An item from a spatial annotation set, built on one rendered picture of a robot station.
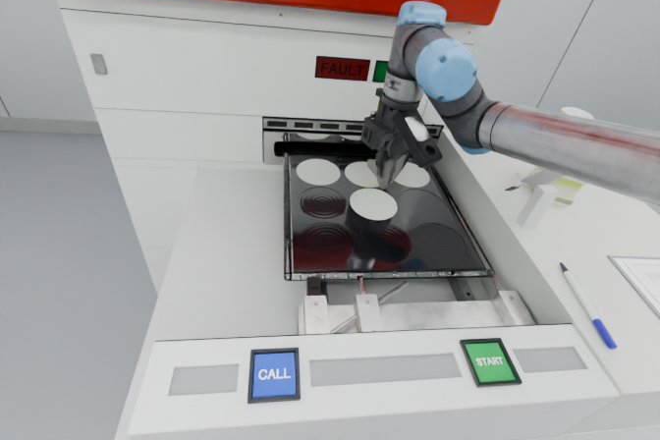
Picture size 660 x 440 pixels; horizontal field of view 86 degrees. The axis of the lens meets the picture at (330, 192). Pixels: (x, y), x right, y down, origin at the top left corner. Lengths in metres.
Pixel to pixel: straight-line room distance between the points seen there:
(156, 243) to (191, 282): 0.49
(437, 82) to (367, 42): 0.31
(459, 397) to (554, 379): 0.13
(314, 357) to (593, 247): 0.52
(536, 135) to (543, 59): 2.40
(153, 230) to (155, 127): 0.35
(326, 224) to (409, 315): 0.22
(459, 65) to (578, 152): 0.18
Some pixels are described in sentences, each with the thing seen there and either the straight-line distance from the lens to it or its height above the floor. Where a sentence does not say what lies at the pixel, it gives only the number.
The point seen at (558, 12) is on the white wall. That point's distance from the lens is 2.84.
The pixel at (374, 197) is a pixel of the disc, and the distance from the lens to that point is 0.76.
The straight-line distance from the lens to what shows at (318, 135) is 0.86.
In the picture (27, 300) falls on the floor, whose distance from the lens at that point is 1.93.
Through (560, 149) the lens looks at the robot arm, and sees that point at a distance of 0.52.
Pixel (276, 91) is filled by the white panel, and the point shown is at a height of 1.04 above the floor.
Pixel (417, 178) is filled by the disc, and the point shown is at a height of 0.90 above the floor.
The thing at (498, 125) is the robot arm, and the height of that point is 1.15.
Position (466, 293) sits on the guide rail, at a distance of 0.72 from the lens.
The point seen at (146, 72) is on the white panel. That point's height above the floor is 1.06.
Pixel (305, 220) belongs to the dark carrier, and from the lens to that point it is 0.68.
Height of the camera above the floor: 1.37
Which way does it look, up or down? 39 degrees down
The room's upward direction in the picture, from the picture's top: 8 degrees clockwise
